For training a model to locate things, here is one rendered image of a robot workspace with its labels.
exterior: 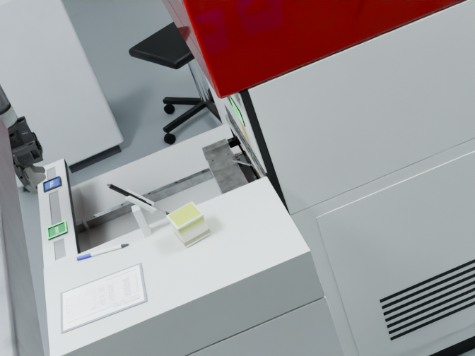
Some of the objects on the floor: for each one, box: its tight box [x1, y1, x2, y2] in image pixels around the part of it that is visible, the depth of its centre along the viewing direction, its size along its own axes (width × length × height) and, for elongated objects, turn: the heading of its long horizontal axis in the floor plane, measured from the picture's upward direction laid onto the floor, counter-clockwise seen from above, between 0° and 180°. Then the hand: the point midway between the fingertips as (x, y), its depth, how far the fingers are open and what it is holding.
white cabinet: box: [184, 296, 345, 356], centre depth 246 cm, size 64×96×82 cm, turn 38°
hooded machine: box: [0, 0, 124, 193], centre depth 430 cm, size 79×68×150 cm
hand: (31, 190), depth 208 cm, fingers closed
